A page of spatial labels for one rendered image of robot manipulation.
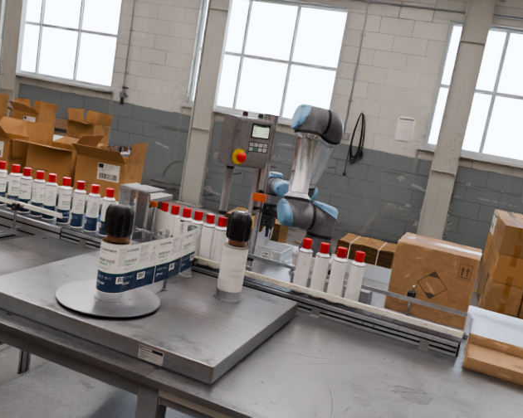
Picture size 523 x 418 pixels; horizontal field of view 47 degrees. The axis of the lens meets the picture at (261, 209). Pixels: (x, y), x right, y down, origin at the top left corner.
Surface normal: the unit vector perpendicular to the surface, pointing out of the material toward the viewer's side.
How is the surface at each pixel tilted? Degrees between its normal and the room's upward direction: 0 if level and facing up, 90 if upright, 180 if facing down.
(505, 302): 90
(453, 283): 90
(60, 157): 90
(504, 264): 89
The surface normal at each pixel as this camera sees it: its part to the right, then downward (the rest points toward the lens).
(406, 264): -0.37, 0.10
